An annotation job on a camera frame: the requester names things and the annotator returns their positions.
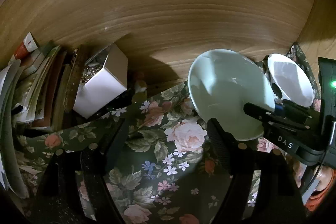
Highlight white black-dotted bowl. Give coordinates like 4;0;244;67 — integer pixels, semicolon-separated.
267;53;314;107

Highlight mint green bowl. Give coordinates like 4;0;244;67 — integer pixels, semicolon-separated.
188;49;275;141

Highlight person's right hand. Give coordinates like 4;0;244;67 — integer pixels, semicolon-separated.
315;166;334;192

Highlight stack of white papers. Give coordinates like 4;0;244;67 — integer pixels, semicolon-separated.
1;60;29;198

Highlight floral dark tablecloth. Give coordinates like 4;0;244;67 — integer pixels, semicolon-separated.
12;43;321;224

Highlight small silver box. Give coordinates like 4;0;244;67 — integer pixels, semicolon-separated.
73;43;128;119

